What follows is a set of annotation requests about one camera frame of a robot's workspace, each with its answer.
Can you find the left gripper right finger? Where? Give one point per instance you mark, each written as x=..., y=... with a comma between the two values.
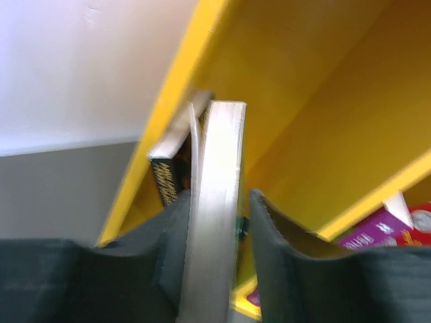
x=399, y=282

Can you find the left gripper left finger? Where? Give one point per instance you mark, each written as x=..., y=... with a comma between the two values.
x=136, y=278

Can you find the purple paperback book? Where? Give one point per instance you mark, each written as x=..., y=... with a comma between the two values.
x=380, y=228

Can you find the red 13-Storey Treehouse book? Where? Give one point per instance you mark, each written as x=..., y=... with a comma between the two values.
x=419, y=234

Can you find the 169-Storey Treehouse book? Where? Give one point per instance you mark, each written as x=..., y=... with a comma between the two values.
x=170, y=157

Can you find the green paperback book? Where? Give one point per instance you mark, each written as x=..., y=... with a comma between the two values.
x=216, y=205

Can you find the yellow wooden shelf box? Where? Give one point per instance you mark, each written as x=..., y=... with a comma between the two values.
x=337, y=100

